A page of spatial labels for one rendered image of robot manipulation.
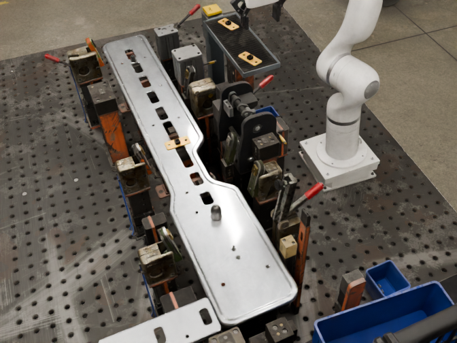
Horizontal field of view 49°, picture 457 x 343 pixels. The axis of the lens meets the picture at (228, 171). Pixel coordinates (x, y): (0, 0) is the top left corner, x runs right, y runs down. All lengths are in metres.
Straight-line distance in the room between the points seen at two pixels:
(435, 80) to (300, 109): 1.68
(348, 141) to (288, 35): 1.02
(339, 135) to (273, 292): 0.73
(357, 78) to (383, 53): 2.31
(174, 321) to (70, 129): 1.23
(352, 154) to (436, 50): 2.25
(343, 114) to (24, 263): 1.21
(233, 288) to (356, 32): 0.86
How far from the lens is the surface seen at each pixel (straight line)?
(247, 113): 1.52
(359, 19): 1.64
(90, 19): 4.51
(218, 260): 1.39
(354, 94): 1.68
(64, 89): 2.56
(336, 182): 1.94
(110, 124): 1.96
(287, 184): 1.29
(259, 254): 1.40
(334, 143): 1.89
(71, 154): 2.21
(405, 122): 3.40
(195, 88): 1.79
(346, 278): 1.15
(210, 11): 2.05
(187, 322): 1.31
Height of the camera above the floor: 2.17
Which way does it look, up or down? 47 degrees down
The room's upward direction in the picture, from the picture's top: 3 degrees counter-clockwise
